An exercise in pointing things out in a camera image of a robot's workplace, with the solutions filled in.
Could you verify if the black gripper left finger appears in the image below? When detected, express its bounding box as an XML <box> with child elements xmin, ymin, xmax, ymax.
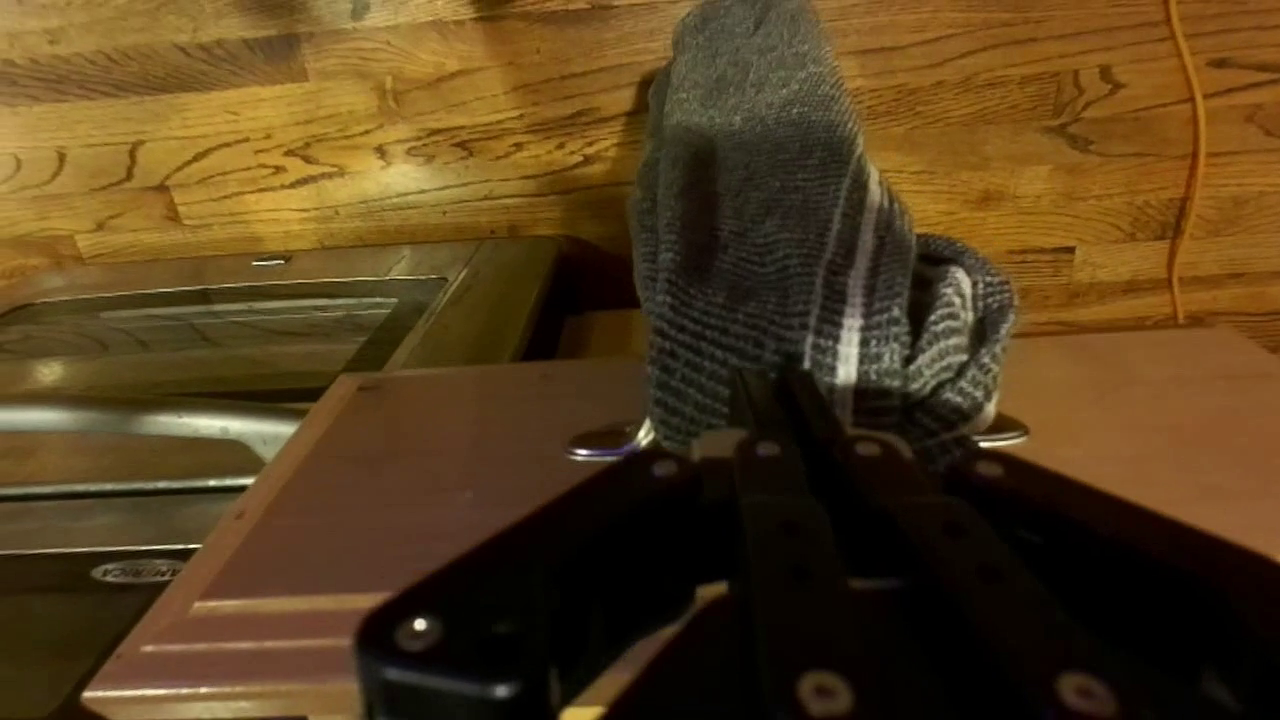
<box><xmin>732</xmin><ymin>371</ymin><xmax>855</xmax><ymax>720</ymax></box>

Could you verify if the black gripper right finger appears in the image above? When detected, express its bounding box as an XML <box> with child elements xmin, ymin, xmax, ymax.
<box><xmin>781</xmin><ymin>371</ymin><xmax>1134</xmax><ymax>720</ymax></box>

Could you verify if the light wooden top drawer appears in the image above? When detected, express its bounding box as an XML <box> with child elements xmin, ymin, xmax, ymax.
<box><xmin>85</xmin><ymin>329</ymin><xmax>1280</xmax><ymax>720</ymax></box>

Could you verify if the grey striped dish towel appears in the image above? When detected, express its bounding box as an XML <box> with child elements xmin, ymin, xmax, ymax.
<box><xmin>630</xmin><ymin>0</ymin><xmax>1017</xmax><ymax>468</ymax></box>

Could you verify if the stainless steel gas range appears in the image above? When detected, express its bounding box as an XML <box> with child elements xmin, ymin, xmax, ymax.
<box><xmin>0</xmin><ymin>240</ymin><xmax>559</xmax><ymax>720</ymax></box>

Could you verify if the silver drawer handle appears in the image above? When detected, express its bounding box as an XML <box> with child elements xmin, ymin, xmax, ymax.
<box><xmin>565</xmin><ymin>413</ymin><xmax>1030</xmax><ymax>462</ymax></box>

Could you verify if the orange extension cord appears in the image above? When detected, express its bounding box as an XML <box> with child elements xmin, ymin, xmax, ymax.
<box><xmin>1161</xmin><ymin>0</ymin><xmax>1212</xmax><ymax>331</ymax></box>

